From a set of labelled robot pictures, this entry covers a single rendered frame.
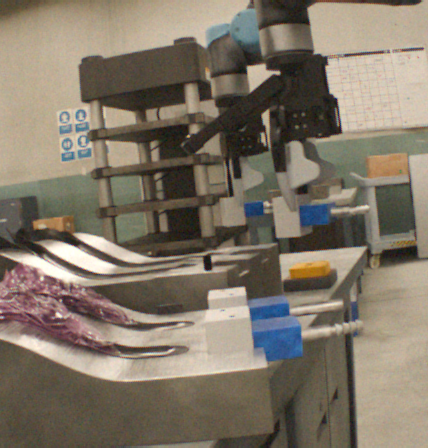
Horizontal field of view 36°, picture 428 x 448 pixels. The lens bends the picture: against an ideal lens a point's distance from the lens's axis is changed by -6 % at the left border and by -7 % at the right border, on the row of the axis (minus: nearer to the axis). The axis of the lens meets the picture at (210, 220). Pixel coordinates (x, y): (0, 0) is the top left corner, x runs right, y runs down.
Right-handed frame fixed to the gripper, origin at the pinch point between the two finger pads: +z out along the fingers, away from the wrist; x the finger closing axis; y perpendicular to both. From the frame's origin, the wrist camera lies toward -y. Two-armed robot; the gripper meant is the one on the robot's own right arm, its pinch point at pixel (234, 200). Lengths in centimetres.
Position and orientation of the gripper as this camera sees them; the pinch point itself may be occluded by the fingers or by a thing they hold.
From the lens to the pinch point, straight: 134.5
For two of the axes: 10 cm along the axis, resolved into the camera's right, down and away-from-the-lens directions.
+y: 9.8, -1.3, 1.5
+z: 1.2, 9.9, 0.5
